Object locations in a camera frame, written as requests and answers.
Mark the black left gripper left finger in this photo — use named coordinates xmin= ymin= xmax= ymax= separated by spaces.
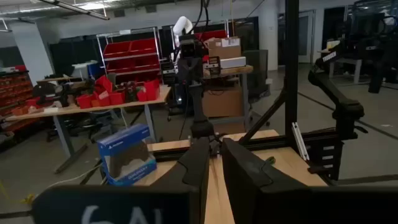
xmin=150 ymin=136 xmax=211 ymax=224

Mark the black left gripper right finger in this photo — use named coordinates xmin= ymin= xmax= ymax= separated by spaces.
xmin=220 ymin=138 xmax=308 ymax=224

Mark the white plastic strip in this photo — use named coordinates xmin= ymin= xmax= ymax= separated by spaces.
xmin=291 ymin=122 xmax=310 ymax=162

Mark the large brown cardboard box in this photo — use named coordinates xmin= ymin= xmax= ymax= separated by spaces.
xmin=201 ymin=88 xmax=244 ymax=118

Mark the blue game controller box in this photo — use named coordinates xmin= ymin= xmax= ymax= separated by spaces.
xmin=96 ymin=123 xmax=158 ymax=187

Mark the red storage bin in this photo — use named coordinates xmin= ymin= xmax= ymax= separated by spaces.
xmin=129 ymin=38 xmax=157 ymax=56
xmin=95 ymin=75 xmax=113 ymax=94
xmin=108 ymin=90 xmax=126 ymax=106
xmin=136 ymin=86 xmax=149 ymax=103
xmin=143 ymin=79 xmax=161 ymax=101
xmin=76 ymin=94 xmax=94 ymax=110
xmin=103 ymin=41 xmax=131 ymax=59

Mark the black office chair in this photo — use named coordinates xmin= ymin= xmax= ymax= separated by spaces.
xmin=242 ymin=49 xmax=272 ymax=127

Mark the small wooden work table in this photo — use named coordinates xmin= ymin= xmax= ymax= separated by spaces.
xmin=201 ymin=64 xmax=254 ymax=125

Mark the flat white box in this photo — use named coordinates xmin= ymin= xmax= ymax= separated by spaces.
xmin=220 ymin=56 xmax=247 ymax=70

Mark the wooden table with grey legs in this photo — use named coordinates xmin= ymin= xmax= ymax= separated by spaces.
xmin=4 ymin=84 xmax=172 ymax=174

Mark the dark background robot station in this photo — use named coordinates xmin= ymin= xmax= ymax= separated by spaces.
xmin=349 ymin=0 xmax=398 ymax=94

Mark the red parts drawer rack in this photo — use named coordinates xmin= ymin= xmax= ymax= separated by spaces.
xmin=0 ymin=65 xmax=34 ymax=125

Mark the ceiling light bar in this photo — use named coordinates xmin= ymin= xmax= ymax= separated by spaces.
xmin=37 ymin=0 xmax=110 ymax=21

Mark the white floor cable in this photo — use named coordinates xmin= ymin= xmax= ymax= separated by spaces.
xmin=46 ymin=163 xmax=104 ymax=190

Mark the black aluminium table frame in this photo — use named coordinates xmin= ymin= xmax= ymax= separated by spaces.
xmin=79 ymin=0 xmax=398 ymax=187

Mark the metal wire shelf rack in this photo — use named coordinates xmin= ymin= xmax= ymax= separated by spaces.
xmin=96 ymin=27 xmax=164 ymax=85

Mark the yellow floor cable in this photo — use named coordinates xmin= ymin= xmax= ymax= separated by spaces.
xmin=0 ymin=180 xmax=35 ymax=205

